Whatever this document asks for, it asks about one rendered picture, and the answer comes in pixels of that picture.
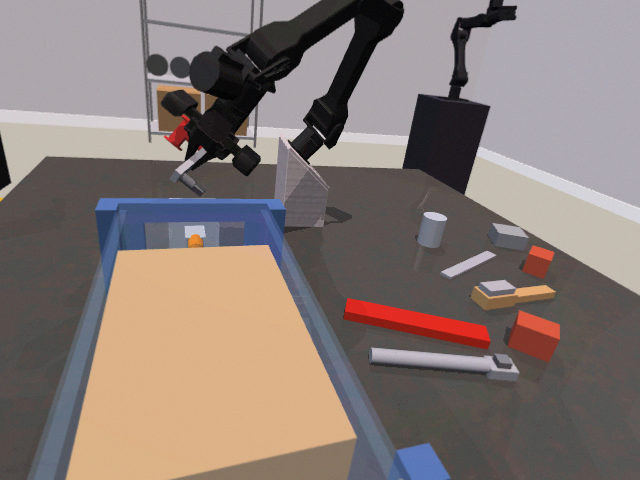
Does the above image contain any red long bar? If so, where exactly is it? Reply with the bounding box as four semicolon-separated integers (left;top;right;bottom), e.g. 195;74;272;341
343;298;490;349

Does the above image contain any orange-red rectangular block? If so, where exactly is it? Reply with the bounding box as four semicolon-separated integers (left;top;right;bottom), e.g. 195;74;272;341
507;310;560;362
522;246;555;279

